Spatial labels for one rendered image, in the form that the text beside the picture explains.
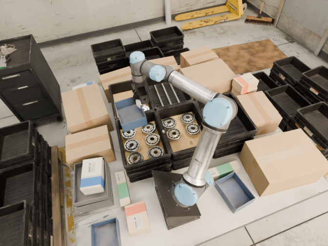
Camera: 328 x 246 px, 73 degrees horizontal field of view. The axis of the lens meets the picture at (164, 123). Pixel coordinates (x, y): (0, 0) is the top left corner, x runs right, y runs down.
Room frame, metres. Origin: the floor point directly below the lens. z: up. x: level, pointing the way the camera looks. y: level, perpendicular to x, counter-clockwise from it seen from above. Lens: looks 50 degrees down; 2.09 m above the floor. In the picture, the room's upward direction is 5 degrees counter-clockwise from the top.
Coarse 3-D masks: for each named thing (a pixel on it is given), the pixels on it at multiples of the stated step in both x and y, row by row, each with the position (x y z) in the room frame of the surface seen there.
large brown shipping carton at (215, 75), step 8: (200, 64) 1.64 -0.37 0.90; (208, 64) 1.63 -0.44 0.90; (216, 64) 1.62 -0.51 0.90; (224, 64) 1.61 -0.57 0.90; (184, 72) 1.55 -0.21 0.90; (192, 72) 1.54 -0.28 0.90; (200, 72) 1.53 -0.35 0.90; (208, 72) 1.52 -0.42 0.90; (216, 72) 1.51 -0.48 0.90; (224, 72) 1.50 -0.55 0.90; (232, 72) 1.50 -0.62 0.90; (200, 80) 1.43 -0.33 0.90; (208, 80) 1.42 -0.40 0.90; (216, 80) 1.41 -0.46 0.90; (224, 80) 1.40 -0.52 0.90; (232, 80) 1.41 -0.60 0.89; (208, 88) 1.35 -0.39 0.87; (216, 88) 1.37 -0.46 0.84; (224, 88) 1.39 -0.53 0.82
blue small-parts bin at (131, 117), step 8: (120, 104) 1.01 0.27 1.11; (128, 104) 1.02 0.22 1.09; (120, 112) 0.97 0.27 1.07; (128, 112) 0.96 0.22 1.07; (136, 112) 0.96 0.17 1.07; (120, 120) 0.85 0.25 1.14; (128, 120) 0.90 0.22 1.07; (136, 120) 0.83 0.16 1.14; (144, 120) 0.85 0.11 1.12; (128, 128) 0.82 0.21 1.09
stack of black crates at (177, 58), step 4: (184, 48) 2.59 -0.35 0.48; (188, 48) 2.58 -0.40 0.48; (168, 52) 2.53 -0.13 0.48; (172, 52) 2.55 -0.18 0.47; (176, 52) 2.56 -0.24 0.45; (180, 52) 2.58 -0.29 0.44; (164, 56) 2.52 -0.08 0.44; (168, 56) 2.53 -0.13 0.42; (176, 56) 2.56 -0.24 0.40; (176, 60) 2.49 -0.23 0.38
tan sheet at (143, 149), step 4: (136, 128) 1.02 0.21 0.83; (140, 128) 1.02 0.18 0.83; (156, 128) 1.01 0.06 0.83; (136, 132) 0.99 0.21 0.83; (140, 132) 0.98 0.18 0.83; (156, 132) 0.97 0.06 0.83; (136, 136) 0.95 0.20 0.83; (140, 136) 0.95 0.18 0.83; (144, 136) 0.95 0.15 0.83; (124, 140) 0.93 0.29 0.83; (140, 140) 0.91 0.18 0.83; (144, 140) 0.91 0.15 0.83; (152, 140) 0.91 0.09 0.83; (160, 140) 0.90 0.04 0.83; (140, 144) 0.88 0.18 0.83; (144, 144) 0.87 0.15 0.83; (160, 144) 0.86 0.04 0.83; (140, 148) 0.84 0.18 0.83; (144, 148) 0.84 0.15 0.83; (148, 148) 0.84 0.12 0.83; (124, 152) 0.82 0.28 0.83; (140, 152) 0.81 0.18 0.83; (144, 152) 0.81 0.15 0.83; (164, 152) 0.80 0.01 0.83; (144, 156) 0.78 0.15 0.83
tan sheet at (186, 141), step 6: (162, 120) 1.08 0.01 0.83; (180, 120) 1.07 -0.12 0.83; (180, 126) 1.01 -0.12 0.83; (186, 138) 0.90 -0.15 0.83; (192, 138) 0.90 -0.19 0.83; (198, 138) 0.89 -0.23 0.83; (174, 144) 0.85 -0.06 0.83; (180, 144) 0.85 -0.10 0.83; (186, 144) 0.85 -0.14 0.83; (192, 144) 0.84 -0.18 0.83; (174, 150) 0.81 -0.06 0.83
